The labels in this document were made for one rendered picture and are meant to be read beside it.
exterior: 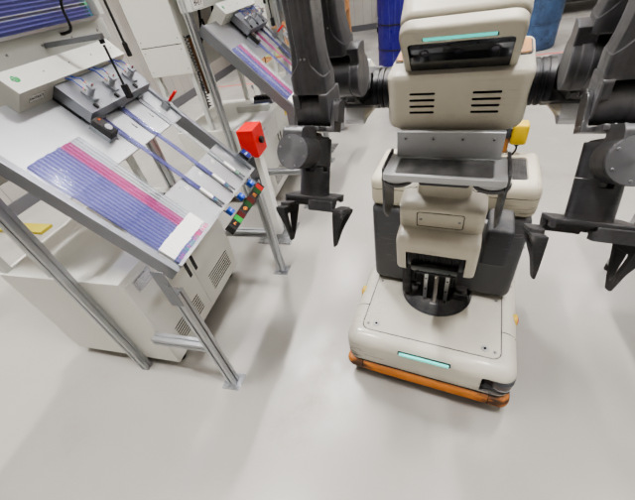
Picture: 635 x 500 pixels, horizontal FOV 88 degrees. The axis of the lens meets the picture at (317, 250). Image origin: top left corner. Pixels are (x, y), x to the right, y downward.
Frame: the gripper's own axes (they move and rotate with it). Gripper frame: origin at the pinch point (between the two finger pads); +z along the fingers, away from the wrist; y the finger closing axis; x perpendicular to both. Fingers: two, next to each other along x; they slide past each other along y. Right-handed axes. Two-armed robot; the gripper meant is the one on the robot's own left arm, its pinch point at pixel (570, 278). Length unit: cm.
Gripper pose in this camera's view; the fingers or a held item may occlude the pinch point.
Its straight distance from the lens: 63.0
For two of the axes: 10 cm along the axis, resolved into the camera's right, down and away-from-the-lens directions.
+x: 3.5, -2.4, 9.0
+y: 9.4, 1.5, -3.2
